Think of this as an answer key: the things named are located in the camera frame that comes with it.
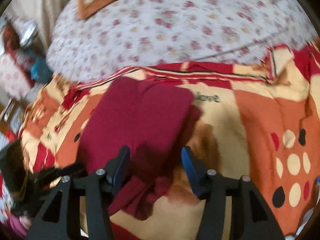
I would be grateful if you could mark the red cream orange love blanket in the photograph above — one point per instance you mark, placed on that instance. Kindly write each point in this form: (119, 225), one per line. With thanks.
(260, 120)

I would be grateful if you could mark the dark red garment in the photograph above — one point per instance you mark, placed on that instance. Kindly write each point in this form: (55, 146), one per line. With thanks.
(155, 121)

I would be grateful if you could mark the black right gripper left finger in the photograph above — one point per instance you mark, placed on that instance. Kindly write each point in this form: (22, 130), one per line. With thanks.
(59, 216)

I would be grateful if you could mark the blue bag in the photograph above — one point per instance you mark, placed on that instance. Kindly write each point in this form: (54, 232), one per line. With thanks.
(40, 72)

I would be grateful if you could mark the beige curtain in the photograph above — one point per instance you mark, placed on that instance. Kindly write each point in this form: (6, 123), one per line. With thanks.
(43, 12)

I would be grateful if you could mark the pink sleeve forearm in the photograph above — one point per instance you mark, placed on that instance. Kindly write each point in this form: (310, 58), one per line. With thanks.
(12, 228)

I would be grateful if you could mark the person's left hand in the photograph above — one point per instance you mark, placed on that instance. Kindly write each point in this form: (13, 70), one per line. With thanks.
(26, 222)

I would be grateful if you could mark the floral cloth covered furniture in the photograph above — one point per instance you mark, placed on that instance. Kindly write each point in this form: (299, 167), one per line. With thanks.
(15, 64)

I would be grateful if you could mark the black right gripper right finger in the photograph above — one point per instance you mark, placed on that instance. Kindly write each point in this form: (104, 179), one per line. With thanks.
(251, 217)

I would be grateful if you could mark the white floral bedsheet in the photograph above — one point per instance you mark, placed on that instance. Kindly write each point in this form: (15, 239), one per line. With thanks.
(152, 32)

